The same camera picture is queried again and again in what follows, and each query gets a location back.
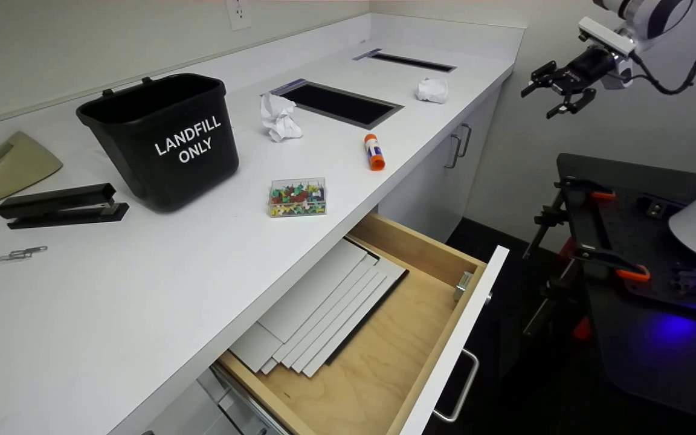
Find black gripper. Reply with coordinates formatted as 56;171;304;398
519;46;618;120

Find open wooden drawer white front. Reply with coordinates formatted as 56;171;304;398
211;210;513;435

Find black clamp orange tips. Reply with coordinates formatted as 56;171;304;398
526;177;618;261
575;241;654;288

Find small white paper ball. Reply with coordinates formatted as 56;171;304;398
411;76;451;107

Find black robot table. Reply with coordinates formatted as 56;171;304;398
554;153;696;430

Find small black connector box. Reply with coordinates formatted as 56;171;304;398
646;197;671;222

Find white base cabinet doors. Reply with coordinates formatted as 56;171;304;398
380;79;519;245

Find orange glue stick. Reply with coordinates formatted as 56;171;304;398
363;130;387;174

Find red clamp tip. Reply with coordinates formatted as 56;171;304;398
571;314;594;345

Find crumpled white paper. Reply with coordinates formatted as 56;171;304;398
259;93;304;146

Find clear box of coloured pushpins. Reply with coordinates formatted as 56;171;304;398
266;177;328;220

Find black landfill only bin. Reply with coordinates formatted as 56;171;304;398
76;73;241;215

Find black stapler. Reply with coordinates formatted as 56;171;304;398
0;182;130;233

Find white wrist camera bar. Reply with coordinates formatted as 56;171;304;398
577;15;637;59

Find metal cabinet door handle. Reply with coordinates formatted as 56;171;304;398
457;120;475;163
445;130;465;171

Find metal open drawer handle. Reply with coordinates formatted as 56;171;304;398
430;349;483;426

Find white wall outlet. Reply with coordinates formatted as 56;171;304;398
225;0;254;31

